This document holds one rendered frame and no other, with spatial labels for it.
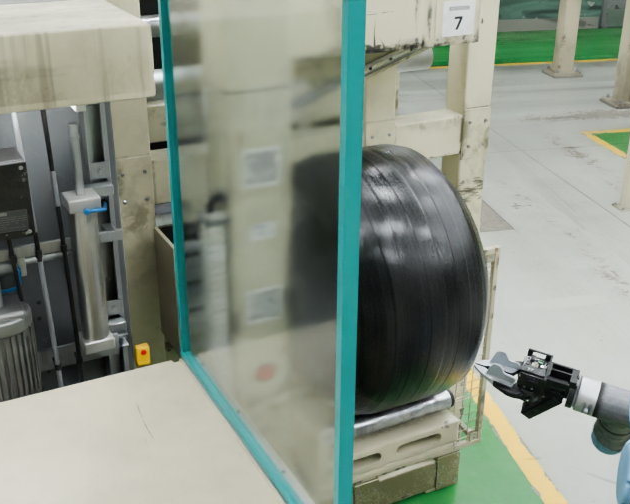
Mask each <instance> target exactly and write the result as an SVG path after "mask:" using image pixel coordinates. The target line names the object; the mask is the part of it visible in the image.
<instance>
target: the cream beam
mask: <svg viewBox="0 0 630 504"><path fill-rule="evenodd" d="M445 1H458V0H367V1H366V35H365V54H369V53H378V52H388V51H398V50H407V49H417V48H427V47H436V46H446V45H456V44H465V43H475V42H478V41H479V29H480V17H481V4H482V0H476V5H475V18H474V31H473V34H469V35H459V36H449V37H442V23H443V7H444V2H445Z"/></svg>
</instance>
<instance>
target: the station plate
mask: <svg viewBox="0 0 630 504"><path fill-rule="evenodd" d="M475 5H476V0H458V1H445V2H444V7H443V23H442V37H449V36H459V35H469V34H473V31H474V18H475Z"/></svg>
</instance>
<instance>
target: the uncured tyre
mask: <svg viewBox="0 0 630 504"><path fill-rule="evenodd" d="M488 312H489V278H488V270H487V263H486V258H485V253H484V249H483V245H482V242H481V238H480V235H479V232H478V229H477V227H476V224H475V221H474V219H473V217H472V215H471V212H470V210H469V208H468V206H467V205H466V203H465V201H464V199H463V198H462V196H461V194H460V193H459V191H458V190H457V189H456V187H455V186H454V185H453V183H452V182H451V181H450V180H449V179H448V178H447V177H446V176H445V175H444V174H443V173H442V172H441V171H440V170H439V169H438V168H437V167H436V166H435V165H434V164H433V163H432V162H431V161H430V160H429V159H427V158H426V157H425V156H423V155H422V154H420V153H419V152H417V151H415V150H413V149H411V148H408V147H404V146H398V145H392V144H378V145H372V146H365V147H362V173H361V208H360V242H359V276H358V311H357V345H356V380H355V414H374V413H378V412H381V411H384V410H388V409H391V408H394V407H398V406H401V405H404V404H407V403H411V402H414V401H417V400H421V399H424V398H427V397H430V396H434V395H437V394H440V393H442V392H444V391H446V390H447V389H449V388H450V387H452V386H453V385H455V384H456V383H457V382H459V381H460V380H461V379H462V378H463V377H464V376H465V375H466V374H467V372H468V371H469V370H470V368H471V366H472V365H473V363H474V361H475V358H476V356H477V353H478V351H479V348H480V345H481V342H482V339H483V336H484V333H485V329H486V325H487V320H488Z"/></svg>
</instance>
